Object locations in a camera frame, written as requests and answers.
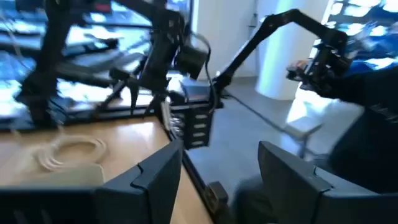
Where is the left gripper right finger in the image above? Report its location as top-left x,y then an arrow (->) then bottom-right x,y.
257,140 -> 398,224

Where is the person's hand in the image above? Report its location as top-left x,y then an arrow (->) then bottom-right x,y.
285,58 -> 315,82

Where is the white plastic bin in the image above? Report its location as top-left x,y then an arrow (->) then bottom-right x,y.
17,164 -> 106,188

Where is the black camera cable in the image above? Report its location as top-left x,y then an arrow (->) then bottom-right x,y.
192,32 -> 219,113

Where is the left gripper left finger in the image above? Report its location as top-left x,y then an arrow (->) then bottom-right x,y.
0,139 -> 184,224

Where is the black vented control box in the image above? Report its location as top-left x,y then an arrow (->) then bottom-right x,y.
182,105 -> 216,151

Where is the person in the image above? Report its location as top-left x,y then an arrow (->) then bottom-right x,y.
231,60 -> 398,224

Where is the white coiled cable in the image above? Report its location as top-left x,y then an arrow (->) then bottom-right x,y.
32,134 -> 109,173

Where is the white round pillar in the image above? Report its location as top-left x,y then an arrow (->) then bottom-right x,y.
256,0 -> 329,101

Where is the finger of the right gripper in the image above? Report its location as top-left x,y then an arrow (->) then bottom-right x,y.
128,80 -> 140,115
143,91 -> 166,118

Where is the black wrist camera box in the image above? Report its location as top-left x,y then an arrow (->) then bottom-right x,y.
175,44 -> 209,80

